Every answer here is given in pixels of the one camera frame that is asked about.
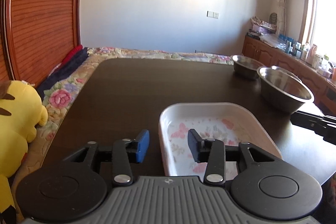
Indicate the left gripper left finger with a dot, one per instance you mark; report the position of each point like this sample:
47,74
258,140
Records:
121,154

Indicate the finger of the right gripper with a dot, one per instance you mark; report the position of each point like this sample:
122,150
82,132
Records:
308,121

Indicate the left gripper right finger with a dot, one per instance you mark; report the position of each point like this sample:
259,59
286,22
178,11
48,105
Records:
215,154

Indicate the white floral rectangular tray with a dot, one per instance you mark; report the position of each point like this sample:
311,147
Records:
225,121

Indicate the large steel bowl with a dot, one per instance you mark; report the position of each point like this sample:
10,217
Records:
283,91

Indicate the small steel bowl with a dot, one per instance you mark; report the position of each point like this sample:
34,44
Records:
246,66

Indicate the wooden sideboard cabinet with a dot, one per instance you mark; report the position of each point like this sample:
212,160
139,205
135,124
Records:
322,88

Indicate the clear plastic bag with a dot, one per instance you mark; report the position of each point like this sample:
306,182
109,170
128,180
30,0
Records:
273,41

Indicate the dark blue blanket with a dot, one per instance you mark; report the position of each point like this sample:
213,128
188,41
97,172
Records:
62,73

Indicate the yellow plush toy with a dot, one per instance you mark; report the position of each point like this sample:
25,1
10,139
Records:
21,111

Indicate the red cloth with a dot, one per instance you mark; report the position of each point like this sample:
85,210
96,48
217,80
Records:
69,56

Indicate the pink floral bag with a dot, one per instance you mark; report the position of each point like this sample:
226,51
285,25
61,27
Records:
262,26

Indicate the white wall switch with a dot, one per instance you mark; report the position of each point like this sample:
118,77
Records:
212,14

